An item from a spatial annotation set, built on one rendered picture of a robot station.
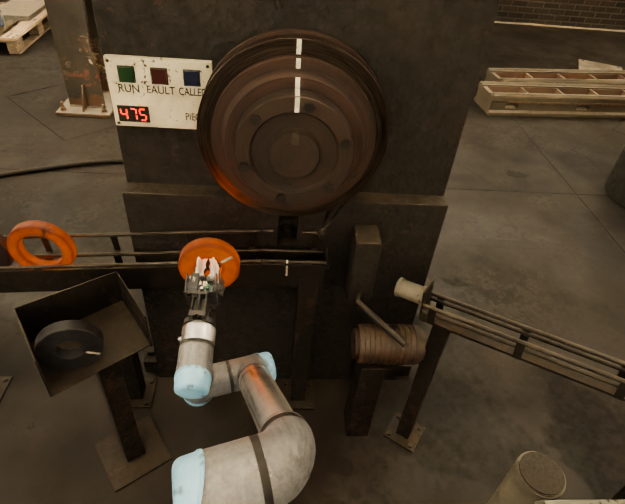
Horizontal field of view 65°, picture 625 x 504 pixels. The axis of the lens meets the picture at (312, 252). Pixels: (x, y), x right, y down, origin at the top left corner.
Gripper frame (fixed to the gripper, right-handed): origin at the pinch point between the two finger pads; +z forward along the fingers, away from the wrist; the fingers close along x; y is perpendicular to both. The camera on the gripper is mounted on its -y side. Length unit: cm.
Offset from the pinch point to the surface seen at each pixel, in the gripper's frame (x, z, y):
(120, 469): 34, -34, -77
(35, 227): 51, 16, -9
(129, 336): 22.6, -11.5, -21.1
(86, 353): 30.1, -19.3, -14.5
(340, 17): -31, 43, 41
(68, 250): 43.8, 13.7, -16.7
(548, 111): -253, 276, -162
